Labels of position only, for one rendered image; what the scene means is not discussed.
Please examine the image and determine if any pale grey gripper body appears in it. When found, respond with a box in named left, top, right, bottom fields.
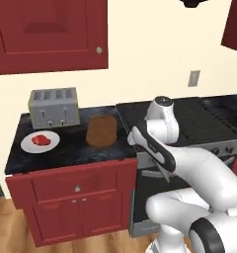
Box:
left=149, top=157, right=172, bottom=184

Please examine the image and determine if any brown wooden cutting board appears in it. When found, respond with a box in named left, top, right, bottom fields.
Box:
left=85, top=114, right=119, bottom=148

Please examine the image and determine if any red drawer front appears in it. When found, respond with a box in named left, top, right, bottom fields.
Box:
left=31, top=165, right=120, bottom=203

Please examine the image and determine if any red meat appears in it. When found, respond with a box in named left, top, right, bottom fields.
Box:
left=31, top=133, right=51, bottom=147

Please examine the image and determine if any white plate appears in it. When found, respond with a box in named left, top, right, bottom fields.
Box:
left=20, top=129, right=61, bottom=154

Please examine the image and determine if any black and silver stove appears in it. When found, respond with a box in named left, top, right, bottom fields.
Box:
left=115, top=93, right=237, bottom=239

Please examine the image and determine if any red base cupboard door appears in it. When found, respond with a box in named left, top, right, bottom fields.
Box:
left=33, top=199, right=83, bottom=244
left=79, top=193, right=125, bottom=237

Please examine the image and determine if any red base cabinet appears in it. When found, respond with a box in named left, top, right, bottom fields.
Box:
left=5, top=157, right=139, bottom=248

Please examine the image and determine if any silver four-slot toaster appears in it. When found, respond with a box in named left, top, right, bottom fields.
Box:
left=27, top=87, right=81, bottom=130

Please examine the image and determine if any black extractor hood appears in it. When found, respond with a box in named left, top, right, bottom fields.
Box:
left=180, top=0, right=209, bottom=9

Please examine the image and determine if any grey wall socket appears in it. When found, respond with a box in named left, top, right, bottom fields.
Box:
left=188, top=69, right=201, bottom=88

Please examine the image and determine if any dark red wall cupboard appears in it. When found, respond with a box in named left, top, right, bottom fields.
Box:
left=220, top=0, right=237, bottom=54

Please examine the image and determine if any red wall cupboard door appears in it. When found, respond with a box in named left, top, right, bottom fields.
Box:
left=0, top=0, right=110, bottom=76

